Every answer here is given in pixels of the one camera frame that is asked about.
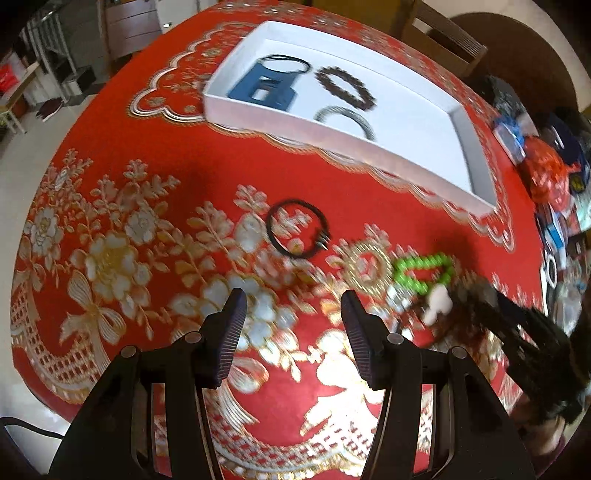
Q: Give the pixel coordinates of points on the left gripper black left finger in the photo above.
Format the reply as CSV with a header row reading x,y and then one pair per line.
x,y
200,360

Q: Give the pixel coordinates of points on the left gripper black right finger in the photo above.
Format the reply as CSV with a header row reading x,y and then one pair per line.
x,y
390,363

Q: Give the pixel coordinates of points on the black bangle with charm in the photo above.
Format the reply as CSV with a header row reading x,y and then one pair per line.
x,y
287,219

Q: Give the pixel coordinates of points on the red floral tablecloth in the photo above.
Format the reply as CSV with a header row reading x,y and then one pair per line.
x,y
148,216

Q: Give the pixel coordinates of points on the orange plastic bag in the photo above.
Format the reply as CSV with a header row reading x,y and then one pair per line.
x,y
544,174

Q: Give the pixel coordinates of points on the blue white tissue pack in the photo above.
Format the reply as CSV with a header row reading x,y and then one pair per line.
x,y
508,131

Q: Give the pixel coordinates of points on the black plastic bag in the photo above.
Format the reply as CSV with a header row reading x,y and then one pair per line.
x,y
500,95

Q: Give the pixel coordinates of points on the white shallow tray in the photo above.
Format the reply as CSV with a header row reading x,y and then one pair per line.
x,y
360,104

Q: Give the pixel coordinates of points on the dark round table top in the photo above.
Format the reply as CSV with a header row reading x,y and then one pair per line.
x,y
521,57

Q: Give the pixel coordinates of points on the small white side table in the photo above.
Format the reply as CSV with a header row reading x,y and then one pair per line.
x,y
13,95

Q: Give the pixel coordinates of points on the wooden chair slatted back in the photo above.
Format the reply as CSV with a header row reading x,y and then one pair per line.
x,y
442,40

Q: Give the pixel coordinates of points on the red gift bag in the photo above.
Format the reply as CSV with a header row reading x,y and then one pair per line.
x,y
8,79

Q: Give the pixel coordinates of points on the wooden chair with jacket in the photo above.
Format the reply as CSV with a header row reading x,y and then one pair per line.
x,y
126,27

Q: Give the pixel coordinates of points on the metal stair railing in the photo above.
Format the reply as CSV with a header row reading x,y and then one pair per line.
x,y
45,31

